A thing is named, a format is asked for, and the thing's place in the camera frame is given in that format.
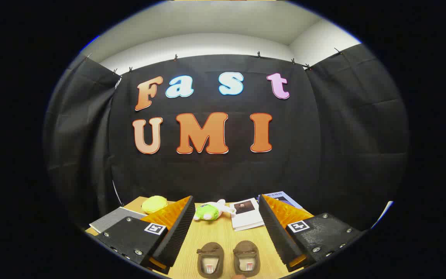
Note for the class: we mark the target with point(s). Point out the yellow plush toy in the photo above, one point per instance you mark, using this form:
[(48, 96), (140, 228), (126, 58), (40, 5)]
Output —
[(154, 204)]

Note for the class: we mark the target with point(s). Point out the green and pink plush toy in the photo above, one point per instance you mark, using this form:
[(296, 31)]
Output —
[(207, 212)]

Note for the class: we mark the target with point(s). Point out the white portrait cover book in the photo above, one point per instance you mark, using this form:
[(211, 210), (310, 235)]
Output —
[(248, 217)]

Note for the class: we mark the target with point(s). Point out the brown fuzzy shoe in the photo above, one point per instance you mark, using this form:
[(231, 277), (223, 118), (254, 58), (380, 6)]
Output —
[(210, 261), (246, 259)]

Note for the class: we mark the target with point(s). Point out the grey fabric storage box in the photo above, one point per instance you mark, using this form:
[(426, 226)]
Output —
[(114, 219)]

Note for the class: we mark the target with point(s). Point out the blue cover book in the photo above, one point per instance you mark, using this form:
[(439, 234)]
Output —
[(287, 200)]

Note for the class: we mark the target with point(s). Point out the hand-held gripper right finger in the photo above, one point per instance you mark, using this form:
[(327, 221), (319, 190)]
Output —
[(275, 232)]

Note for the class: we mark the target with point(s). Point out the black backdrop cloth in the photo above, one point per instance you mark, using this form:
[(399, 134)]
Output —
[(207, 174)]

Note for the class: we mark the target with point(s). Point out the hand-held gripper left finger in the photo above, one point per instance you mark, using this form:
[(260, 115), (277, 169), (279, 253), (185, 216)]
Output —
[(176, 232)]

